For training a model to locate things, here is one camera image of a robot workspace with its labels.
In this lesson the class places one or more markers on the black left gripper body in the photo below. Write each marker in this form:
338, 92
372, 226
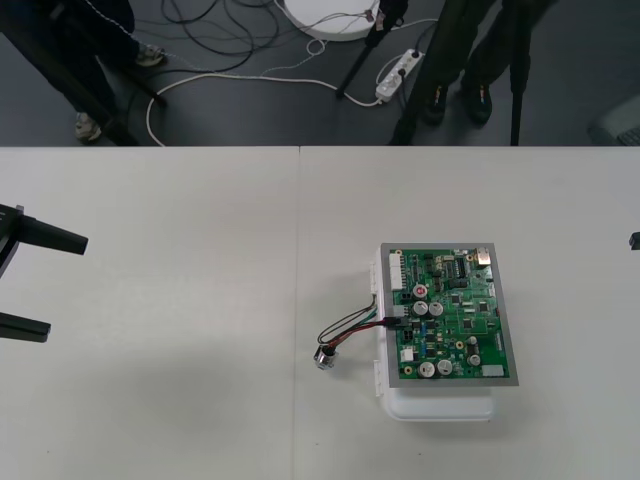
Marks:
9, 225

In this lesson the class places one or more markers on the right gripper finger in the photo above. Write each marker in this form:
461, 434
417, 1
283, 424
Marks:
635, 240

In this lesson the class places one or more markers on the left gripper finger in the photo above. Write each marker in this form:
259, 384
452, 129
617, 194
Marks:
55, 237
25, 329

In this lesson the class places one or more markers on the person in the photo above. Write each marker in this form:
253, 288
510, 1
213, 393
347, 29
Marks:
75, 50
490, 50

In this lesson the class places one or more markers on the milky plastic box with lid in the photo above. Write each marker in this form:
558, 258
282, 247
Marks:
440, 406

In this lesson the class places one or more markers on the white power strip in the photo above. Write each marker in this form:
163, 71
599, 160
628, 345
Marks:
397, 75

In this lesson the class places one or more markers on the white round base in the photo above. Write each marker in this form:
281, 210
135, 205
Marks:
330, 20

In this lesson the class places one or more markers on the green circuit board grey frame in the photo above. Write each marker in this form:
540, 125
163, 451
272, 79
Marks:
475, 325

